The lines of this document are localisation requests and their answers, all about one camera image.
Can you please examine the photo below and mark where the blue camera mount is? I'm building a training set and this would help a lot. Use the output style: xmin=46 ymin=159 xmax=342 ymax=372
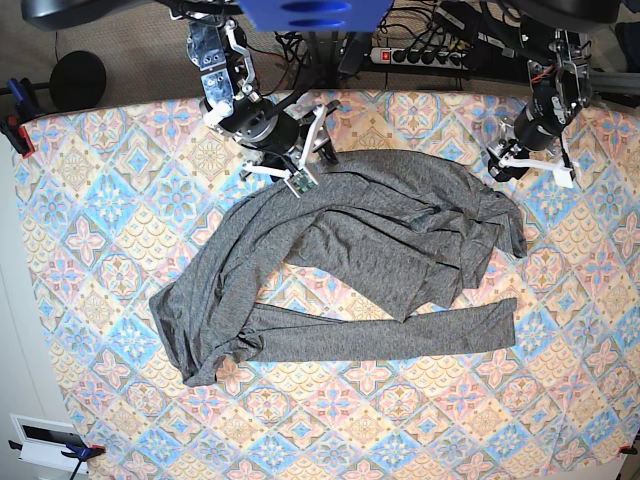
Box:
xmin=238 ymin=0 xmax=393 ymax=33

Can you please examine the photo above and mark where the black round stool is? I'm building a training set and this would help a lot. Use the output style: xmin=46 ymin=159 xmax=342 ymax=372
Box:
xmin=49 ymin=50 xmax=107 ymax=112

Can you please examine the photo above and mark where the blue clamp bottom left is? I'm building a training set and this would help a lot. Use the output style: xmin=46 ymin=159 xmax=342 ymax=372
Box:
xmin=8 ymin=440 xmax=106 ymax=464

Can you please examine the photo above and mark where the patterned tablecloth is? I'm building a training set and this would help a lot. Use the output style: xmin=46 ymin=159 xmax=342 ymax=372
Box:
xmin=13 ymin=100 xmax=639 ymax=479

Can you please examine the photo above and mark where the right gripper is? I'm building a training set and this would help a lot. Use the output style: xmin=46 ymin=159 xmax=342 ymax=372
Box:
xmin=235 ymin=100 xmax=341 ymax=197

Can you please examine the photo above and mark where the clamp bottom right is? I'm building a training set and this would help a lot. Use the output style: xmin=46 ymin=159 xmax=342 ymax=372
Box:
xmin=618 ymin=445 xmax=639 ymax=456

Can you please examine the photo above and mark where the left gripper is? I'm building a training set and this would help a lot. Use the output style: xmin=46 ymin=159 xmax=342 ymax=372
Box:
xmin=486 ymin=117 xmax=577 ymax=189

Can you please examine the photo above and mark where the white wall outlet box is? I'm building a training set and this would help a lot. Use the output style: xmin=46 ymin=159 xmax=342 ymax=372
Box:
xmin=10 ymin=413 xmax=84 ymax=473

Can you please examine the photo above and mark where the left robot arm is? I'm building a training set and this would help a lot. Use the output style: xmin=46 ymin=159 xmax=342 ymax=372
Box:
xmin=486 ymin=30 xmax=591 ymax=188

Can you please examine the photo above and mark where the grey t-shirt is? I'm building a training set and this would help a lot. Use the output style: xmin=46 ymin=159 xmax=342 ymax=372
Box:
xmin=149 ymin=150 xmax=527 ymax=387

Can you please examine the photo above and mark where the white power strip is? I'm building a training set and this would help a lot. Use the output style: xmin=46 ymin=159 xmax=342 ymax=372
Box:
xmin=369 ymin=47 xmax=467 ymax=70

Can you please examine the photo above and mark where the red black clamp left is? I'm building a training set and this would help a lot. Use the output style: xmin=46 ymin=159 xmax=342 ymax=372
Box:
xmin=1 ymin=78 xmax=39 ymax=158

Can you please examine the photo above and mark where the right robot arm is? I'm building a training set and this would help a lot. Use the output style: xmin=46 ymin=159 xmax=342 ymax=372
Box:
xmin=186 ymin=14 xmax=339 ymax=197

